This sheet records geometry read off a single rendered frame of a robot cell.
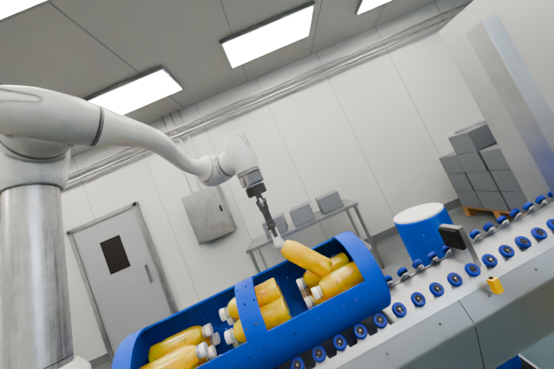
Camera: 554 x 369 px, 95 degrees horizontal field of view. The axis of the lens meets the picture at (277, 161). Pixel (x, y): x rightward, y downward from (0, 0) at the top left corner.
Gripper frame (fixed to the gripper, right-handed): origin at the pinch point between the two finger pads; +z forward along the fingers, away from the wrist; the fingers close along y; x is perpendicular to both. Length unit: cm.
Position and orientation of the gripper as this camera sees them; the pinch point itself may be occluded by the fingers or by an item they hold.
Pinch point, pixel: (275, 235)
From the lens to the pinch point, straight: 97.3
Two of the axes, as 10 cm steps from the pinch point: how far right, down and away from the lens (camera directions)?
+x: -9.1, 3.9, -1.4
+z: 4.0, 9.1, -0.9
